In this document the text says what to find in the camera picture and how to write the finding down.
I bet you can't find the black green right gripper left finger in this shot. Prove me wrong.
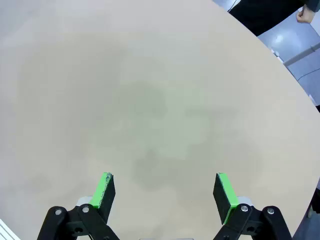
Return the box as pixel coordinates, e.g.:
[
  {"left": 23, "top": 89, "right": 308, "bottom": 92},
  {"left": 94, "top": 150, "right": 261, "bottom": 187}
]
[{"left": 37, "top": 171, "right": 121, "bottom": 240}]

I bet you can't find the person's left forearm dark sleeve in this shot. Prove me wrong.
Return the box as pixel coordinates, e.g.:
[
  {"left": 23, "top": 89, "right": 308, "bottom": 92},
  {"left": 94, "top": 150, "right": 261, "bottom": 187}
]
[{"left": 302, "top": 0, "right": 320, "bottom": 13}]

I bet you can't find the thin dark floor cable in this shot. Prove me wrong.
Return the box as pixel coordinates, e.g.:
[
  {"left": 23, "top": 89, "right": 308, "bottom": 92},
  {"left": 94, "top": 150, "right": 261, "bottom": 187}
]
[{"left": 296, "top": 69, "right": 320, "bottom": 81}]

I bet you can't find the person in dark grey jacket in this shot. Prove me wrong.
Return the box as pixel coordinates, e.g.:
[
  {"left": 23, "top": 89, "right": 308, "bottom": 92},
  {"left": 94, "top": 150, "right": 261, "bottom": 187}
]
[{"left": 228, "top": 0, "right": 310, "bottom": 37}]

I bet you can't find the grey metal bar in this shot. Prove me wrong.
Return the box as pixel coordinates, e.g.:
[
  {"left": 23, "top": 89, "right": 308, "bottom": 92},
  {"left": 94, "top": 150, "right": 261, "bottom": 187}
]
[{"left": 283, "top": 42, "right": 320, "bottom": 67}]

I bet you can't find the person's left hand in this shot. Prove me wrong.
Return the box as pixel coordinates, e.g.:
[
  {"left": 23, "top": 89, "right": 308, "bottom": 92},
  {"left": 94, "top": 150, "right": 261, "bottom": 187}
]
[{"left": 295, "top": 6, "right": 317, "bottom": 25}]

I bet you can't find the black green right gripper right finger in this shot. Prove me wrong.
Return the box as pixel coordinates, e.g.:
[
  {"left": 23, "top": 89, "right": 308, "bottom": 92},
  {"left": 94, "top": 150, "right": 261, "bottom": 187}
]
[{"left": 212, "top": 171, "right": 293, "bottom": 240}]

